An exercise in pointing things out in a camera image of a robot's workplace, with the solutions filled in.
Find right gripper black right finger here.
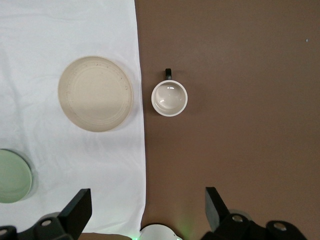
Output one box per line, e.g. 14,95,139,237
204,186,251,235

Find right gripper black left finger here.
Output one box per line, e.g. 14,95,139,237
32,188,92,240

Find white mug black handle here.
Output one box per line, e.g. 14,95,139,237
150,67,189,117

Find light green round plate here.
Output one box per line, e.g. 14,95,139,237
0,148,34,204

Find beige gray round plate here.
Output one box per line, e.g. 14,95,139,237
57,55,135,133

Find white cloth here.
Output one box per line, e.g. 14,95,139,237
0,0,148,237

